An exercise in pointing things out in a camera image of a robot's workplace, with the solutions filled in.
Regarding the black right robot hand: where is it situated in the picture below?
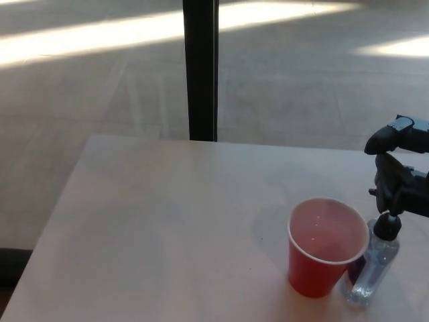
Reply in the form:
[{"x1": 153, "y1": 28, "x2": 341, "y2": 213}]
[{"x1": 364, "y1": 114, "x2": 429, "y2": 217}]

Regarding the clear pump soap bottle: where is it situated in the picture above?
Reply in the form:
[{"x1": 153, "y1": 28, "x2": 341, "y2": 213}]
[{"x1": 341, "y1": 188, "x2": 402, "y2": 307}]

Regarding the red plastic cup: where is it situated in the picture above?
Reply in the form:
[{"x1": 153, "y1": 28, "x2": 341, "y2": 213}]
[{"x1": 287, "y1": 197, "x2": 371, "y2": 299}]

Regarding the black vertical post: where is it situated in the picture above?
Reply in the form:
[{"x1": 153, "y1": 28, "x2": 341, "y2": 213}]
[{"x1": 182, "y1": 0, "x2": 220, "y2": 142}]

